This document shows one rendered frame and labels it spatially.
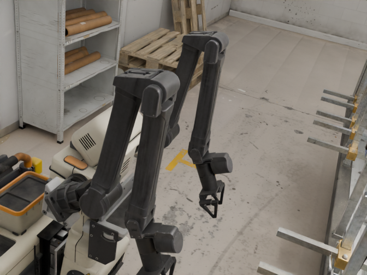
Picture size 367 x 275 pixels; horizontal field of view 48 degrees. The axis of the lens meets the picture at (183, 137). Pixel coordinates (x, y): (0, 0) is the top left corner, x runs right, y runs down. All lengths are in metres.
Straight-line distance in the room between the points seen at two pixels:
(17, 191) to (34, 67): 1.99
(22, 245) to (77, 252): 0.22
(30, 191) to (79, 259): 0.35
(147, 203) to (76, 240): 0.51
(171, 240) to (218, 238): 1.87
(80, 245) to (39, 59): 2.25
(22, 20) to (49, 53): 0.32
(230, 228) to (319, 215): 0.80
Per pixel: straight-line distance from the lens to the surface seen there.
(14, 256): 1.62
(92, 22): 3.72
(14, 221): 1.64
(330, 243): 2.11
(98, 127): 1.21
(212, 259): 2.80
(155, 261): 1.18
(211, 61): 1.27
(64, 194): 1.19
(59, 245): 1.66
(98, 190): 1.08
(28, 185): 1.75
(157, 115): 0.90
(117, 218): 1.39
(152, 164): 0.99
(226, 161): 1.43
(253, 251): 2.95
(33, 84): 3.66
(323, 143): 2.68
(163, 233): 1.10
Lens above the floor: 1.96
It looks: 29 degrees down
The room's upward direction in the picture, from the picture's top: 10 degrees clockwise
